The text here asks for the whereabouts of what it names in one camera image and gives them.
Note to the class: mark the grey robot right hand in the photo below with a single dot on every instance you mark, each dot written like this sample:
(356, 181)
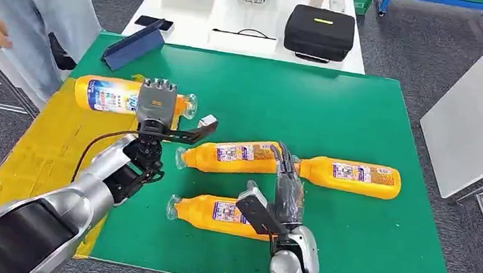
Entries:
(291, 199)

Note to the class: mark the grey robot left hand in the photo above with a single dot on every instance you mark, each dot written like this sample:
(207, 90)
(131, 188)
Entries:
(157, 104)

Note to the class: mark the orange drink bottle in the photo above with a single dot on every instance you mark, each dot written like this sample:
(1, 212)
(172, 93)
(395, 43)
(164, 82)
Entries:
(193, 213)
(316, 172)
(102, 94)
(203, 156)

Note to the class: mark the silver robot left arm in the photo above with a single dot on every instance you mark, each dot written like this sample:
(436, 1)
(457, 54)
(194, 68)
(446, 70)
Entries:
(82, 195)

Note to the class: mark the black phone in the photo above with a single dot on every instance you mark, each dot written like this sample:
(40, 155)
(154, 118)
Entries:
(150, 21)

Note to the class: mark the blue folding case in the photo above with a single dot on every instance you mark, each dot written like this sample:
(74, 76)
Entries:
(131, 50)

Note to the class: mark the green table mat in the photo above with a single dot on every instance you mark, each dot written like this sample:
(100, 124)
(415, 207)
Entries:
(316, 107)

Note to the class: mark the yellow plastic sheet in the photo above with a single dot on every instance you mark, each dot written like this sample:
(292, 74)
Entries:
(33, 154)

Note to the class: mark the black zip carry case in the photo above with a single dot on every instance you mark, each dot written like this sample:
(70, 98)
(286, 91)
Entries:
(319, 32)

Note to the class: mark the clear plastic item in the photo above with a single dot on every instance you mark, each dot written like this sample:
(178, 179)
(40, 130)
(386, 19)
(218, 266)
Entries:
(338, 5)

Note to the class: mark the green plastic crate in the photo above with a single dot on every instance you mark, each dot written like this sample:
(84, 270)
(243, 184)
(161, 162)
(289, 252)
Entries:
(359, 2)

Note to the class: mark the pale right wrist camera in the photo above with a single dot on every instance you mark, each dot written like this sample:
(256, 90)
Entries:
(256, 211)

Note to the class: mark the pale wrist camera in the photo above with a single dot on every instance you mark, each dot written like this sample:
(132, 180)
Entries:
(187, 136)
(256, 211)

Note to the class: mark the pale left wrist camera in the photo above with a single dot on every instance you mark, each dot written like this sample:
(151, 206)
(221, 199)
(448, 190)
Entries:
(187, 136)

